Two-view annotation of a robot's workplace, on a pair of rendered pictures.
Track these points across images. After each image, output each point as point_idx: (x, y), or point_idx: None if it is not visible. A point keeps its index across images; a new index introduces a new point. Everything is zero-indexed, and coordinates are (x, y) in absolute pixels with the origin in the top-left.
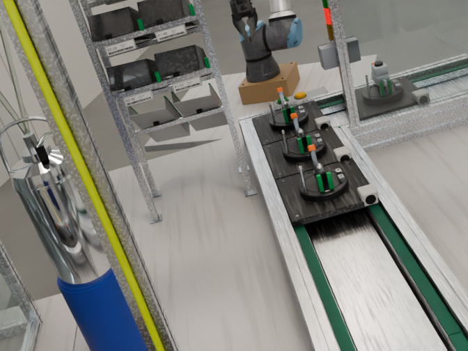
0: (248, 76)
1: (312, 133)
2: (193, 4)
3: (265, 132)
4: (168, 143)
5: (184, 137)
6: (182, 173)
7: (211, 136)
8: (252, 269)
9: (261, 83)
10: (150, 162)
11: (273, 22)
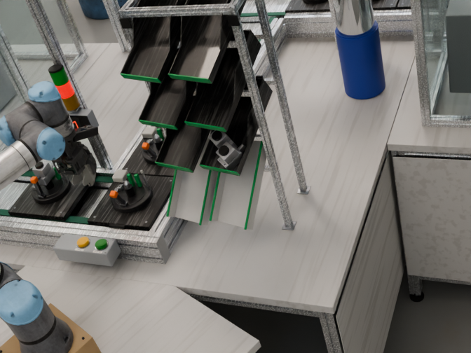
0: (67, 335)
1: (137, 170)
2: None
3: (160, 193)
4: (228, 323)
5: (207, 323)
6: (249, 246)
7: (181, 302)
8: (266, 115)
9: (71, 319)
10: (268, 290)
11: (4, 268)
